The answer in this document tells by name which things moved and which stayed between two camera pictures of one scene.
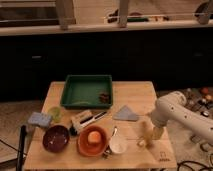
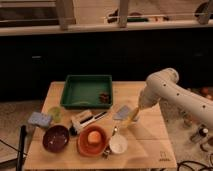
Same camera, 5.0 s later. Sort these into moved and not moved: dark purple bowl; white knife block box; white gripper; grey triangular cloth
Moved: white gripper
Not moved: white knife block box; grey triangular cloth; dark purple bowl
